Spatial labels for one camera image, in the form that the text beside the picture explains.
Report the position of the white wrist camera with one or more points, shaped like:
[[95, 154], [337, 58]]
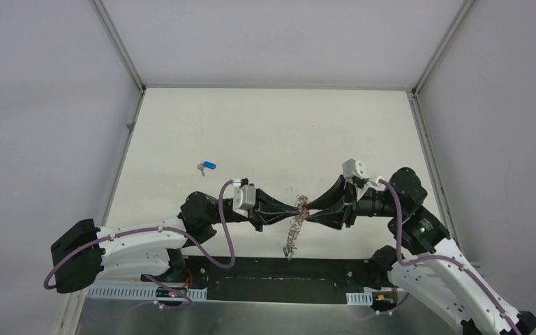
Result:
[[244, 198], [354, 169]]

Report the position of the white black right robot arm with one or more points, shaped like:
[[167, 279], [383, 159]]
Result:
[[425, 262]]

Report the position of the loose blue tag key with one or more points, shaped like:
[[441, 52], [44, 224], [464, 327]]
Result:
[[204, 166]]

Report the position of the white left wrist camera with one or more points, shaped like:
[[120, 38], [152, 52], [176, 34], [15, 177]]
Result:
[[244, 198]]

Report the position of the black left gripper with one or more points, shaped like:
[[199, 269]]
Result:
[[257, 209]]

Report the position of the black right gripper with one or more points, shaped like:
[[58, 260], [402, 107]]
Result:
[[333, 218]]

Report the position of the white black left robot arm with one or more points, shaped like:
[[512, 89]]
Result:
[[86, 252]]

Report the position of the left white cable duct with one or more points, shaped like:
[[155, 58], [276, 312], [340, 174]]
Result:
[[132, 292]]

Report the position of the white cable duct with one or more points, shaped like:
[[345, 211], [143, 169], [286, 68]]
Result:
[[132, 292], [364, 298]]

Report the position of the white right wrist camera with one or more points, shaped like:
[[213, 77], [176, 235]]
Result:
[[354, 169]]

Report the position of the right white cable duct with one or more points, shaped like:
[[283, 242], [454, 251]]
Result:
[[364, 298]]

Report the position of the black mounting base plate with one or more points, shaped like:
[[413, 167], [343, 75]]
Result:
[[278, 280]]

